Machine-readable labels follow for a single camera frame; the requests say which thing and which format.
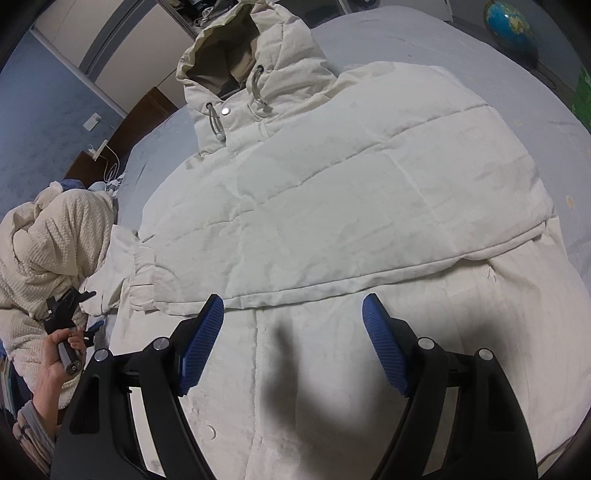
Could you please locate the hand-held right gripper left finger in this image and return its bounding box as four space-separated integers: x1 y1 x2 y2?
50 294 225 480

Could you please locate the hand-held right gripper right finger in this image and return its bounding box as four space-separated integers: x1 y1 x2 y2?
362 293 540 480

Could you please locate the cream hooded puffer jacket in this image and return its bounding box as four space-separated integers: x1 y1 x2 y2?
85 0 591 480

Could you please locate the person's left forearm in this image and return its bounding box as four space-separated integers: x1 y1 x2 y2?
10 398 63 472

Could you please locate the person's left hand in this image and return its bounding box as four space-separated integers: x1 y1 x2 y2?
28 329 88 403

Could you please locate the white textured fleece garment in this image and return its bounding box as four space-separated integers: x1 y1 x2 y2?
0 181 116 409

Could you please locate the blue cloth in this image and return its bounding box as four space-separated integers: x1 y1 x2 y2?
60 179 114 195

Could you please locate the dark wooden headboard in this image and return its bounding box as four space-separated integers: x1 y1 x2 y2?
62 87 178 185

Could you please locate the beige sliding door wardrobe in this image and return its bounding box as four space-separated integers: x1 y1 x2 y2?
76 0 243 116

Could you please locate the light blue bed sheet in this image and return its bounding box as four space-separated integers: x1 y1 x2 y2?
99 11 591 480

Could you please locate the green printed paper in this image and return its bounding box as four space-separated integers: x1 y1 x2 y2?
571 65 591 123

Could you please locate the blue globe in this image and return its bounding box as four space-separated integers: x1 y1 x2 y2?
482 0 539 63

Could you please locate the white charging cable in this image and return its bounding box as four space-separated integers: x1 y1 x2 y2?
102 147 123 188

